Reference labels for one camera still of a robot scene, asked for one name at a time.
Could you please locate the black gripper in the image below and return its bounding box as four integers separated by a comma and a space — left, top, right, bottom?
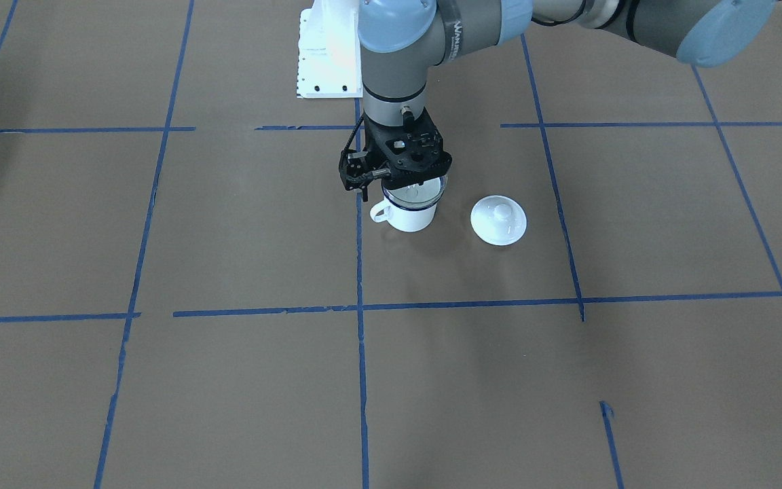
338, 109, 453, 203

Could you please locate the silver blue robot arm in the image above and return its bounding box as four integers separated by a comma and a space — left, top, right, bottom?
338, 1, 777, 200

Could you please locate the white enamel mug blue rim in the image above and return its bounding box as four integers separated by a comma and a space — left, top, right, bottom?
369, 192, 438, 232

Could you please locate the white ceramic lid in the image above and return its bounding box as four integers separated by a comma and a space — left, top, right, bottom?
470, 195, 527, 247

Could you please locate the brown paper table cover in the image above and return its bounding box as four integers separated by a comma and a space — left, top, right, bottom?
0, 1, 782, 488

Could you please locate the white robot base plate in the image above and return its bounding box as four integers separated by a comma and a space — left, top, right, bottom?
296, 1, 363, 99

